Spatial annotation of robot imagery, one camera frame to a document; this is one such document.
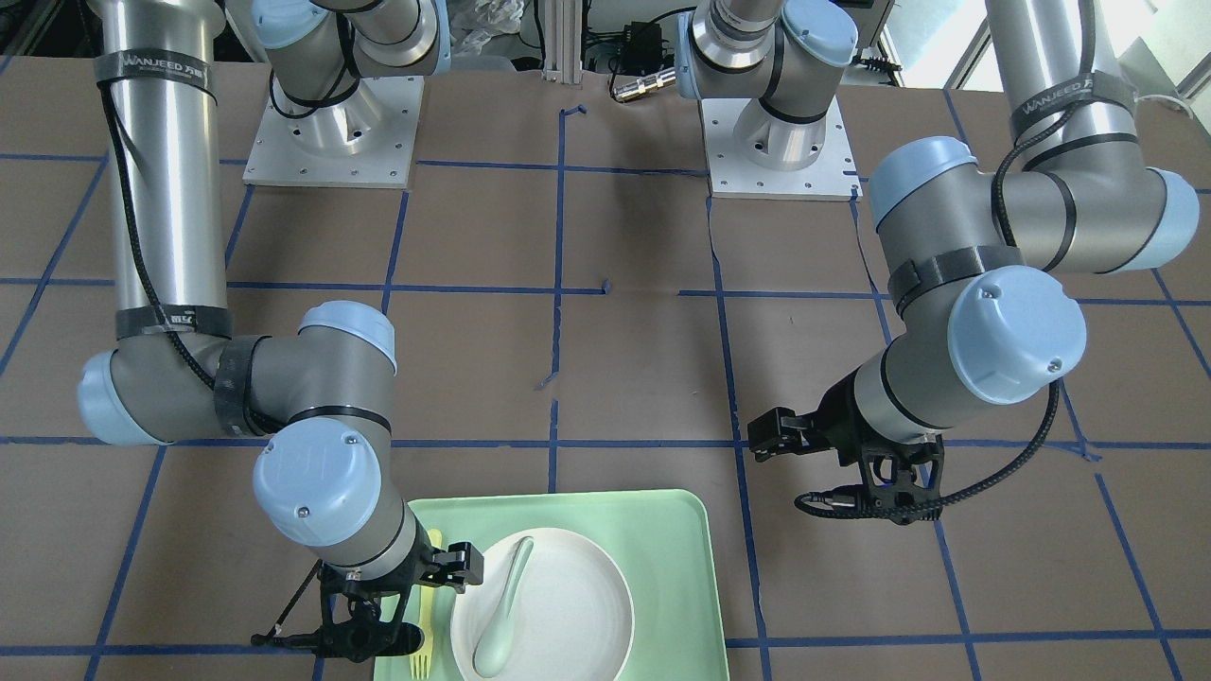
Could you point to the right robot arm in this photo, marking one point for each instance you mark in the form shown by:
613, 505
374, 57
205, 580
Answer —
182, 369

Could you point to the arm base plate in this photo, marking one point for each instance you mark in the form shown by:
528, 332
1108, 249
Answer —
753, 155
364, 141

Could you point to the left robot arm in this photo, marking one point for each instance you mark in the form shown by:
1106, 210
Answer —
973, 257

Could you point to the white round plate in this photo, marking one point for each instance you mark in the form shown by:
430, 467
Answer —
574, 611

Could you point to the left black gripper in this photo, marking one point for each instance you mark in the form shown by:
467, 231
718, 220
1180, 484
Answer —
833, 412

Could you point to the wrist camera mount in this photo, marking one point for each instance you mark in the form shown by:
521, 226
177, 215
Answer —
371, 630
896, 476

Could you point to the aluminium frame post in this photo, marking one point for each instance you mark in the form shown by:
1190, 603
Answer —
562, 38

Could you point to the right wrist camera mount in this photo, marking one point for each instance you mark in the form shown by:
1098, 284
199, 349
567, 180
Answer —
371, 630

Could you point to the black power adapter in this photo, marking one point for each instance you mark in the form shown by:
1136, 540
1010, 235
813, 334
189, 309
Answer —
643, 51

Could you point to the silver metal cylinder connector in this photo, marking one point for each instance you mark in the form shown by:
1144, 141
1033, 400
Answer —
645, 85

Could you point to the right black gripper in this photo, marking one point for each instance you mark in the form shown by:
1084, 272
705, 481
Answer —
429, 567

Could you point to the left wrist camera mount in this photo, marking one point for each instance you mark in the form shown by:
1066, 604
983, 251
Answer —
896, 476

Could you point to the yellow plastic fork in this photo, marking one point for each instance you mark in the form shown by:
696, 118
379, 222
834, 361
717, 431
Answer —
420, 661

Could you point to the pale green plastic spoon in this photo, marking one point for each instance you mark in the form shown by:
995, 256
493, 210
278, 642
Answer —
494, 648

